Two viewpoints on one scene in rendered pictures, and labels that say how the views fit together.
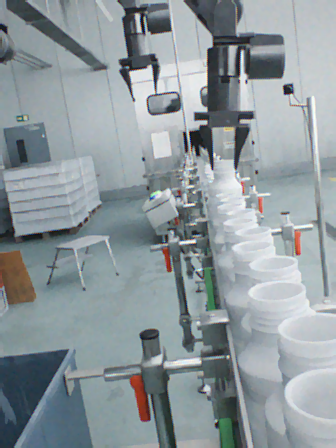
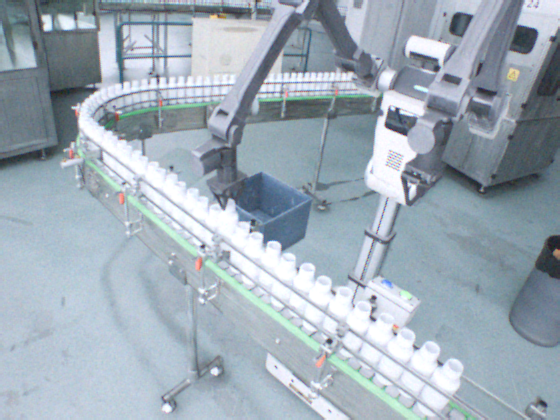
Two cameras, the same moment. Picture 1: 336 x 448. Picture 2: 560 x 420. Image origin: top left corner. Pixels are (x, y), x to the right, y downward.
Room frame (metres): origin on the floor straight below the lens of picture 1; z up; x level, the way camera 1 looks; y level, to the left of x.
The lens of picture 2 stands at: (1.43, -0.82, 1.82)
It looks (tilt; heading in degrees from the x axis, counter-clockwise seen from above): 32 degrees down; 123
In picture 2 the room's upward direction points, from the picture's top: 8 degrees clockwise
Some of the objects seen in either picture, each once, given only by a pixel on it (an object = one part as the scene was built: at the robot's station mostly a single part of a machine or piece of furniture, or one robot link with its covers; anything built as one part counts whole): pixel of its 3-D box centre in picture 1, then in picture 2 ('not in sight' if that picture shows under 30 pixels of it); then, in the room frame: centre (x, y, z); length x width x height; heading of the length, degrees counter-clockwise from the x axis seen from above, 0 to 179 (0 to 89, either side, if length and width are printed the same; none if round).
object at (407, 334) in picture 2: not in sight; (396, 356); (1.39, -0.16, 1.08); 0.06 x 0.06 x 0.17
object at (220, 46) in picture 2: not in sight; (235, 66); (-2.18, 3.19, 0.59); 1.10 x 0.62 x 1.18; 67
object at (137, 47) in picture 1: (137, 50); (429, 156); (1.27, 0.01, 1.51); 0.10 x 0.07 x 0.07; 85
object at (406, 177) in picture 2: (148, 77); (416, 186); (1.26, -0.01, 1.43); 0.07 x 0.07 x 0.09; 85
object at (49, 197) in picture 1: (49, 197); not in sight; (7.80, 1.94, 0.59); 1.24 x 1.03 x 1.17; 178
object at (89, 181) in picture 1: (68, 188); not in sight; (9.39, 1.92, 0.59); 1.25 x 1.03 x 1.17; 177
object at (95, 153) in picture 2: not in sight; (88, 176); (-0.03, -0.12, 0.96); 0.23 x 0.10 x 0.27; 85
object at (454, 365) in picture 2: not in sight; (440, 387); (1.51, -0.17, 1.08); 0.06 x 0.06 x 0.17
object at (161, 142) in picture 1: (161, 144); not in sight; (5.50, -0.07, 1.22); 0.23 x 0.03 x 0.32; 85
